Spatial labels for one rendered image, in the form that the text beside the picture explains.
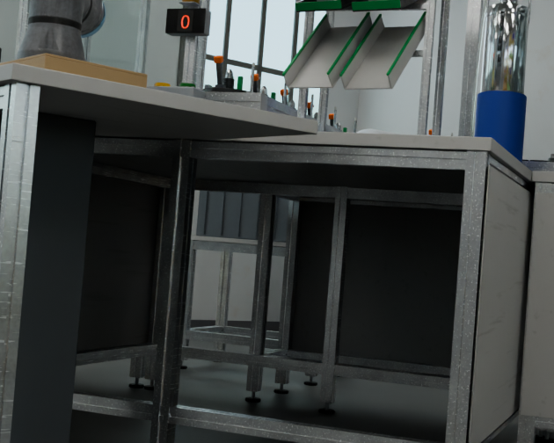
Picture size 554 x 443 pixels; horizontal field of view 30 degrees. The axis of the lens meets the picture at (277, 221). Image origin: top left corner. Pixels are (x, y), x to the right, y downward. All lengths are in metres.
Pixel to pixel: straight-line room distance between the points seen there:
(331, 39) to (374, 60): 0.17
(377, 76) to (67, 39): 0.77
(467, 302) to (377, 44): 0.77
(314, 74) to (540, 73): 4.24
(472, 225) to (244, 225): 2.52
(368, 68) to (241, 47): 4.51
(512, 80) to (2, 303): 1.99
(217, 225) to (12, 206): 3.00
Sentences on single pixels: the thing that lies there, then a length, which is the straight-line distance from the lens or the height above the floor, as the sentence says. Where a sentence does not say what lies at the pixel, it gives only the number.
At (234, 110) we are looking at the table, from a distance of 2.07.
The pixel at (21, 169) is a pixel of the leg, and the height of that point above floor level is 0.68.
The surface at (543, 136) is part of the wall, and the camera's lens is 6.70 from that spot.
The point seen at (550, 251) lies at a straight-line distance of 3.01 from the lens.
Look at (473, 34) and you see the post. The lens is 3.74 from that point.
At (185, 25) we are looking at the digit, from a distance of 2.99.
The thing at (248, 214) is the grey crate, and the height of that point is 0.73.
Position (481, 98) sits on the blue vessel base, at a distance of 3.36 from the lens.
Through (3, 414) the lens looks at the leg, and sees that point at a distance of 1.86.
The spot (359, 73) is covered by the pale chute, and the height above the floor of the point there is 1.04.
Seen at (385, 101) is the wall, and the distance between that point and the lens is 7.64.
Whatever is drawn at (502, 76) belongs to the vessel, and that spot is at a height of 1.18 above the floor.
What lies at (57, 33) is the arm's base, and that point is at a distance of 2.32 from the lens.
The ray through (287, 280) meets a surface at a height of 0.46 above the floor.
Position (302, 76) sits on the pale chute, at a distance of 2.66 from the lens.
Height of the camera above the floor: 0.58
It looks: 2 degrees up
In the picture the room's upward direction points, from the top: 4 degrees clockwise
